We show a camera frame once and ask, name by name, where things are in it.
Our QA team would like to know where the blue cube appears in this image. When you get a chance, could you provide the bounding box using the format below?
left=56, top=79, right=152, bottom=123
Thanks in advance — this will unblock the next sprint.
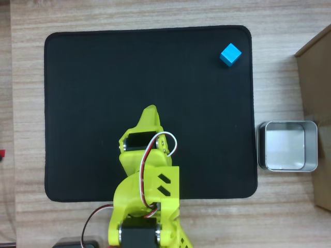
left=219, top=43, right=243, bottom=69

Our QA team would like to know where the square metal tin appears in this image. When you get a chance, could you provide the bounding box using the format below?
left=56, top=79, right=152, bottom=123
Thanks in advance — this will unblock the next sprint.
left=256, top=120, right=319, bottom=173

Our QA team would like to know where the red black base cable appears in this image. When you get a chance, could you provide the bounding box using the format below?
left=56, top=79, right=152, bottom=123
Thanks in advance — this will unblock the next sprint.
left=81, top=204, right=115, bottom=243

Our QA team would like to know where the black mouse mat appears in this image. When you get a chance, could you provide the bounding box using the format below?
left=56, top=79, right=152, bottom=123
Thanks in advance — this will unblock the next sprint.
left=43, top=25, right=258, bottom=203

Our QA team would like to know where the brown cardboard box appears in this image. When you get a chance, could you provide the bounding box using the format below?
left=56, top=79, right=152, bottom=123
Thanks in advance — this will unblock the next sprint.
left=294, top=25, right=331, bottom=213

